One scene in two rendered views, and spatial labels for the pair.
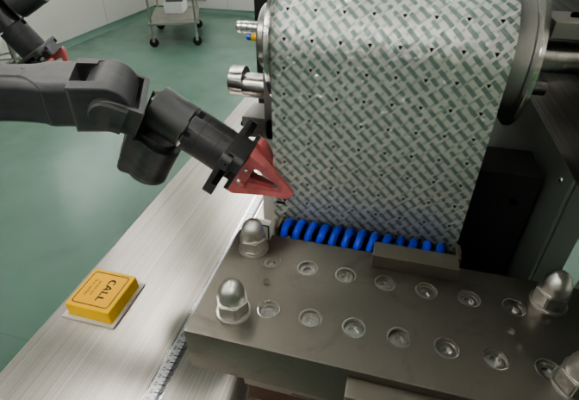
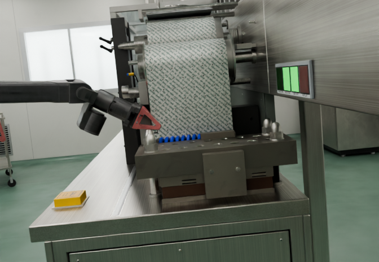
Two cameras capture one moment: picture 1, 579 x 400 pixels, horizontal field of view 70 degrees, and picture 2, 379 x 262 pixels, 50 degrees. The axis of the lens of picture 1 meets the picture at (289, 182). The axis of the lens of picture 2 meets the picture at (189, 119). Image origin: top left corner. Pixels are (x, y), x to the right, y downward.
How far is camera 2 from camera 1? 0.79 m
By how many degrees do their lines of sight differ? 32
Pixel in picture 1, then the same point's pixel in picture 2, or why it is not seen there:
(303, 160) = (163, 108)
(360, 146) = (185, 96)
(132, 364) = (100, 208)
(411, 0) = (190, 43)
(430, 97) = (205, 71)
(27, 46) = not seen: outside the picture
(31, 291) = not seen: outside the picture
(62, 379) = (68, 217)
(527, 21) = (227, 43)
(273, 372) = (173, 166)
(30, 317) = not seen: outside the picture
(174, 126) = (108, 100)
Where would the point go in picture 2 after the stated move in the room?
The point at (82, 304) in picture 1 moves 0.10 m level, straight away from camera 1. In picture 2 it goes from (64, 197) to (41, 193)
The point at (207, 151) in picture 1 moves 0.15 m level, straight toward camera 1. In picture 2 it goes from (123, 109) to (144, 110)
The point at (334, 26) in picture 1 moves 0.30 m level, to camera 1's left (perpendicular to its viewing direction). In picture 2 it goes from (167, 53) to (58, 61)
